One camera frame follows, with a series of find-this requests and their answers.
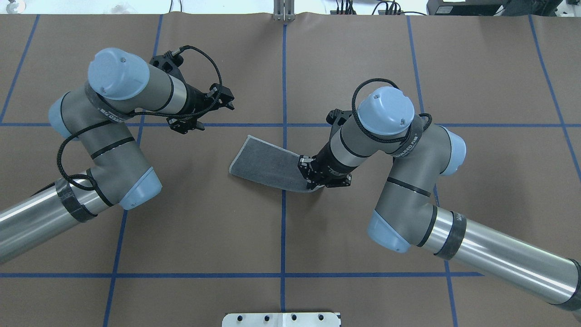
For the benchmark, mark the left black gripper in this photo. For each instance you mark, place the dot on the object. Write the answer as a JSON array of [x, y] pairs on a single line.
[[196, 101]]

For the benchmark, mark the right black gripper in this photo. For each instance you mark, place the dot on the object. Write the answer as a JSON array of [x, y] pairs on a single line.
[[328, 165]]

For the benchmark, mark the pink towel with grey edge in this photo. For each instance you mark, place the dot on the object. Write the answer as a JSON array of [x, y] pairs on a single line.
[[265, 163]]

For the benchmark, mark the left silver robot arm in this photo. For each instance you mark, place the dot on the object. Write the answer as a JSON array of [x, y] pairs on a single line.
[[100, 162]]

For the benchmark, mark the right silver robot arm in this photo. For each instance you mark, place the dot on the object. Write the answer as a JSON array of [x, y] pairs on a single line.
[[386, 121]]

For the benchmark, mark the aluminium frame post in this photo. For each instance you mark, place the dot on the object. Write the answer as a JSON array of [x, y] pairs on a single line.
[[284, 10]]

